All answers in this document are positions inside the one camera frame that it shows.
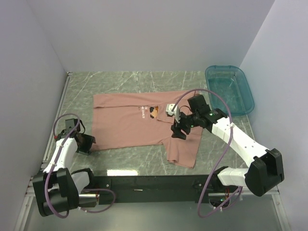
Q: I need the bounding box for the aluminium frame rail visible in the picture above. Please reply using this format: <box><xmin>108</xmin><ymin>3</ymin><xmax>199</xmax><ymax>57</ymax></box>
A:
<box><xmin>26</xmin><ymin>175</ymin><xmax>280</xmax><ymax>197</ymax></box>

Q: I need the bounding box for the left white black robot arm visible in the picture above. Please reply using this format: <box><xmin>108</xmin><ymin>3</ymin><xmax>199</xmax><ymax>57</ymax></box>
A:
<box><xmin>33</xmin><ymin>118</ymin><xmax>97</xmax><ymax>217</ymax></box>

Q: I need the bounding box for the pink printed t shirt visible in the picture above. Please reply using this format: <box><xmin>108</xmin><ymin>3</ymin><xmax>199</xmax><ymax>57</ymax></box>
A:
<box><xmin>91</xmin><ymin>90</ymin><xmax>203</xmax><ymax>168</ymax></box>

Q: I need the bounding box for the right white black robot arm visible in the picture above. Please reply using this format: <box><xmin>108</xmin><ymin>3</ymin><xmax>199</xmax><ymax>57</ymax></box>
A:
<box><xmin>166</xmin><ymin>94</ymin><xmax>284</xmax><ymax>196</ymax></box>

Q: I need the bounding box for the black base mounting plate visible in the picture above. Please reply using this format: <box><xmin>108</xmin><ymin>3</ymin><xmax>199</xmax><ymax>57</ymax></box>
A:
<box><xmin>79</xmin><ymin>175</ymin><xmax>240</xmax><ymax>206</ymax></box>

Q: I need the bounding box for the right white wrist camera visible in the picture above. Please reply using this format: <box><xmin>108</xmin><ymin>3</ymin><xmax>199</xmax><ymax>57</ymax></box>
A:
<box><xmin>166</xmin><ymin>103</ymin><xmax>180</xmax><ymax>123</ymax></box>

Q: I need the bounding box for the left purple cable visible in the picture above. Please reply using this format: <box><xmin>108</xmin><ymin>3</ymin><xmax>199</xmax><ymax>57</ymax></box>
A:
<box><xmin>44</xmin><ymin>113</ymin><xmax>117</xmax><ymax>219</ymax></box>

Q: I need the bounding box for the teal transparent plastic bin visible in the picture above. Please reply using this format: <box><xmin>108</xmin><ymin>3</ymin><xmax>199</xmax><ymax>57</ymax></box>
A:
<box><xmin>205</xmin><ymin>65</ymin><xmax>255</xmax><ymax>116</ymax></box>

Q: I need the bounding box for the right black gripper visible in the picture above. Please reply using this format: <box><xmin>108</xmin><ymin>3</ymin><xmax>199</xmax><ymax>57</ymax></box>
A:
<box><xmin>171</xmin><ymin>111</ymin><xmax>200</xmax><ymax>140</ymax></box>

